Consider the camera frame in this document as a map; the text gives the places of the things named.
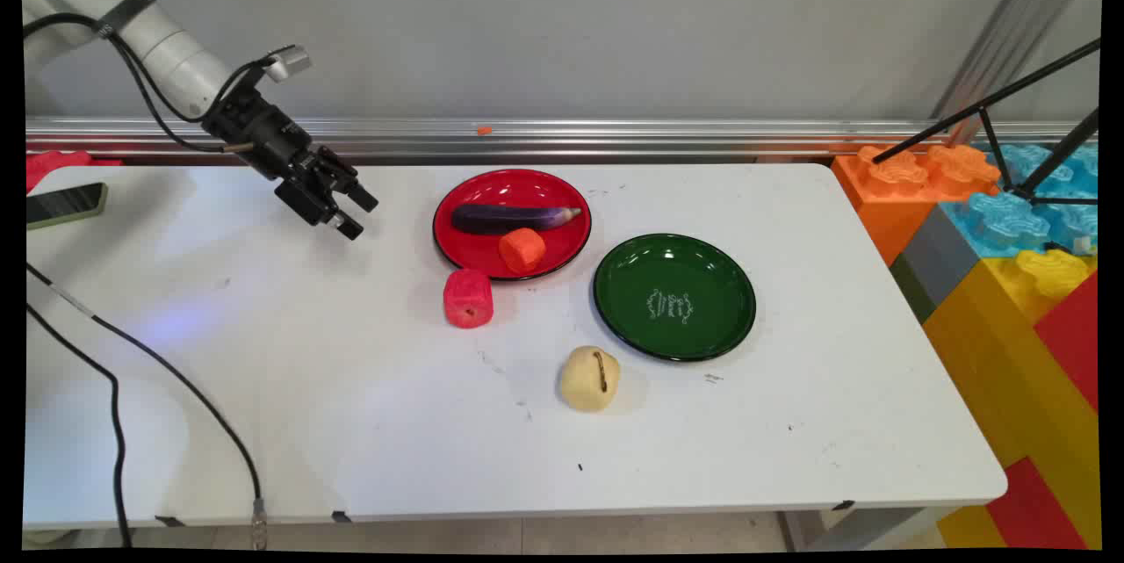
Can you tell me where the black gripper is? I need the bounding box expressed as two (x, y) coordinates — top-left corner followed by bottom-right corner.
(202, 85), (380, 241)

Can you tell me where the purple toy eggplant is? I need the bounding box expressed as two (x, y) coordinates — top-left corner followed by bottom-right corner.
(451, 204), (583, 236)

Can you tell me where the red plate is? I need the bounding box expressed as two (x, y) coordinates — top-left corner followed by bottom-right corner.
(432, 169), (593, 281)

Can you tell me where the red toy fruit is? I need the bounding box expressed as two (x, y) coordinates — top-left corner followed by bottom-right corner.
(443, 269), (494, 329)

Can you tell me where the orange toy carrot chunk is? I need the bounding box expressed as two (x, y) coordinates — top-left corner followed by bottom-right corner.
(499, 227), (547, 274)

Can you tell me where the smartphone with green case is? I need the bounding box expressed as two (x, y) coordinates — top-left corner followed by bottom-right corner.
(26, 183), (109, 232)

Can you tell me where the red plastic object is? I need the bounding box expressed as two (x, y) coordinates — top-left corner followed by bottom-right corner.
(26, 150), (124, 193)

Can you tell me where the beige toy potato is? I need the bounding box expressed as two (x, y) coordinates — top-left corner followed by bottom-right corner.
(558, 346), (622, 412)

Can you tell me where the green plate with white print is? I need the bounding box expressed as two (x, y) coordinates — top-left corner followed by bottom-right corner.
(593, 234), (757, 362)

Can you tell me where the orange giant building block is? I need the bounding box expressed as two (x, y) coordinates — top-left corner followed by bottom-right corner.
(832, 144), (1002, 266)

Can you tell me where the grey giant building block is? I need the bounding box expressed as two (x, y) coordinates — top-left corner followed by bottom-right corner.
(890, 205), (983, 324)

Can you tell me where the black tripod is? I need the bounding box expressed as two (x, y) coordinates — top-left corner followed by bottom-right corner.
(872, 38), (1101, 206)

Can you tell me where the blue giant building block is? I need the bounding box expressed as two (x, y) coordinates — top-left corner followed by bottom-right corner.
(940, 144), (1100, 259)

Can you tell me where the yellow giant building block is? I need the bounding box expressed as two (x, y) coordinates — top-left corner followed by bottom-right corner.
(922, 249), (1100, 549)

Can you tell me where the red giant building block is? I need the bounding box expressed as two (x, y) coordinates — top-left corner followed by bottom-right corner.
(1034, 273), (1100, 413)

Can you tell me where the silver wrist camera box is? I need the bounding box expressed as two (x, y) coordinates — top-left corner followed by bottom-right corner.
(266, 45), (313, 83)

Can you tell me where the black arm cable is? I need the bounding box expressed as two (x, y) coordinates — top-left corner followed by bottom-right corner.
(24, 12), (277, 153)

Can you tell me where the black cable with white band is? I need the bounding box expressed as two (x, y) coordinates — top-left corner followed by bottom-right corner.
(26, 263), (268, 550)

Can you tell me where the aluminium rail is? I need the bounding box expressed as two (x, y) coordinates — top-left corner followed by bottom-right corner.
(26, 116), (1099, 163)

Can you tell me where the thin black cable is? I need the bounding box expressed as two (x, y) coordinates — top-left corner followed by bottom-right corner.
(26, 305), (133, 548)

